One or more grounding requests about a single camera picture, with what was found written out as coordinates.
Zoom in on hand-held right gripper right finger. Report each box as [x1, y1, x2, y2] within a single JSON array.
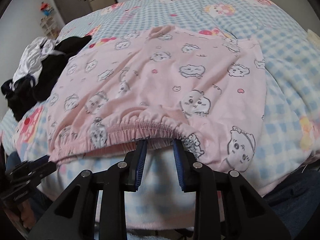
[[173, 140, 292, 240]]

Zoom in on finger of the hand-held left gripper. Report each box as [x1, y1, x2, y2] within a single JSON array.
[[31, 155, 50, 165]]

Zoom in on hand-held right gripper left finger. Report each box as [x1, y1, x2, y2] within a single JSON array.
[[25, 140, 148, 240]]

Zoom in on pink printed pajama pants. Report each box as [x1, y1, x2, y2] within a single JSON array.
[[46, 25, 267, 174]]

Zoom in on black garment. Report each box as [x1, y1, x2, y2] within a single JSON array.
[[0, 35, 93, 122]]

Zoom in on white garment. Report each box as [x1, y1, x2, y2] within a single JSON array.
[[12, 37, 58, 84]]

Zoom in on person's right leg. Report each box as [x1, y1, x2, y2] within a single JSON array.
[[262, 169, 320, 232]]

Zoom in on blue checked printed blanket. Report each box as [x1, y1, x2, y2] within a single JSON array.
[[0, 0, 320, 232]]

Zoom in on white shelf rack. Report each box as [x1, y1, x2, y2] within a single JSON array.
[[39, 15, 60, 41]]

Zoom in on grey door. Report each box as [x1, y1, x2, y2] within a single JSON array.
[[47, 0, 86, 25]]

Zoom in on cream fuzzy cloth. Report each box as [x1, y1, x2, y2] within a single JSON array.
[[307, 29, 320, 43]]

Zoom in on colourful wall toy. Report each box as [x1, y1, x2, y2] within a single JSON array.
[[40, 2, 55, 15]]

